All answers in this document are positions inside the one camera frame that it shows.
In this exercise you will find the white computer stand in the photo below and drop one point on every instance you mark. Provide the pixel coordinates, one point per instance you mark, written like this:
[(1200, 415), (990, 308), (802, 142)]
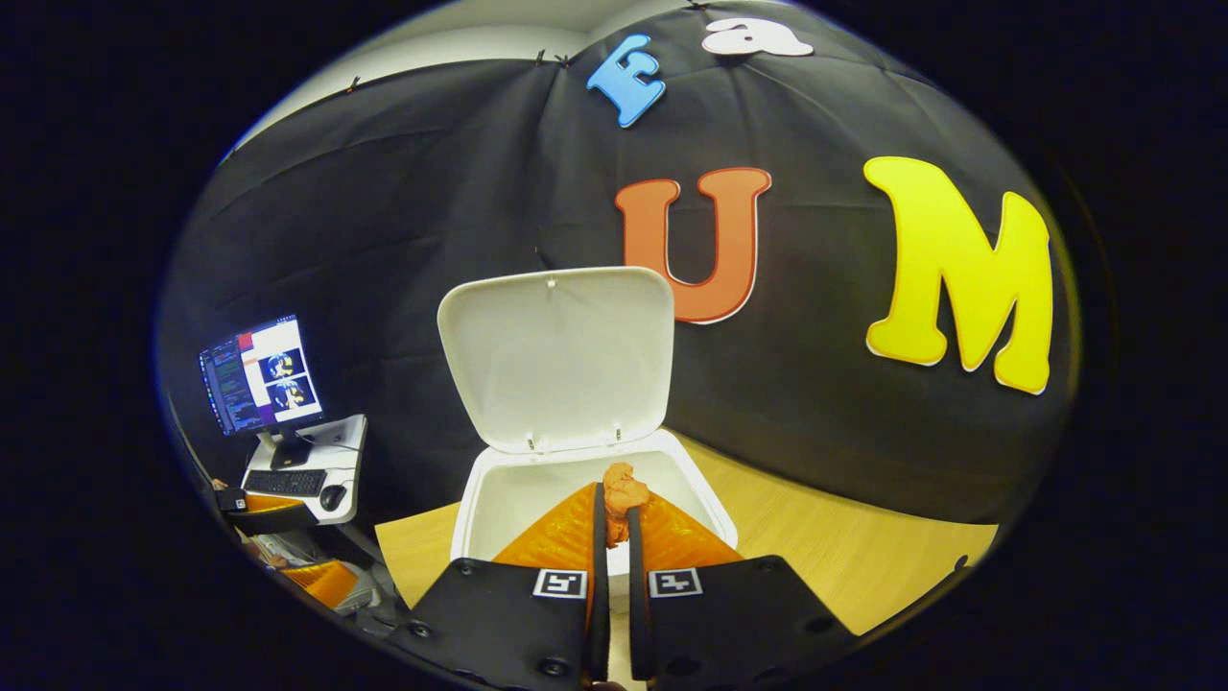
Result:
[(345, 432)]

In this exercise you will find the computer monitor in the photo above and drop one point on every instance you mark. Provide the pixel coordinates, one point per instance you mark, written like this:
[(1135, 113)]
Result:
[(259, 374)]

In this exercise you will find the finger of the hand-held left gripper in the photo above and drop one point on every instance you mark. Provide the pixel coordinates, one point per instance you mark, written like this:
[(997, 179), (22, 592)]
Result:
[(321, 581), (278, 518)]

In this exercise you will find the black computer mouse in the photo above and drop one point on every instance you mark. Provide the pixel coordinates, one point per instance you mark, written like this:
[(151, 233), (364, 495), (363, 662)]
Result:
[(333, 497)]

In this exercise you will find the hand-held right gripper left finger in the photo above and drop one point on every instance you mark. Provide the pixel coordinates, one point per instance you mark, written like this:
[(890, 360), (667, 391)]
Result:
[(600, 595)]

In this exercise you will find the white desktop garbage bin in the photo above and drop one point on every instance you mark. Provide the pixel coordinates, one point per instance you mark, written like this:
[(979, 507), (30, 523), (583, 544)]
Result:
[(556, 355)]

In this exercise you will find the black backdrop cloth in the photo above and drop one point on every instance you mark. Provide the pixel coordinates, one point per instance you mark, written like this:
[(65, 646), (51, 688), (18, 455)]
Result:
[(384, 192)]

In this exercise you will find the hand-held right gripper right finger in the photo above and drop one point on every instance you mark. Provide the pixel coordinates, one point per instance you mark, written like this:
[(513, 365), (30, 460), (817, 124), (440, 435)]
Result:
[(638, 614)]

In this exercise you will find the wooden desktop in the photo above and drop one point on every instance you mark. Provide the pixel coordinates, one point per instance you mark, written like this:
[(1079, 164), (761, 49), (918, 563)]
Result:
[(844, 557)]

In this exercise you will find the black keyboard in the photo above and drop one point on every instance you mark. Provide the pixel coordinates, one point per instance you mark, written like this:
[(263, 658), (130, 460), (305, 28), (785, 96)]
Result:
[(286, 483)]

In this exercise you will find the orange paper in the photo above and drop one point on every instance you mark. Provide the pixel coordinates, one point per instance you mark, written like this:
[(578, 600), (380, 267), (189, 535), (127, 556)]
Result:
[(624, 494)]

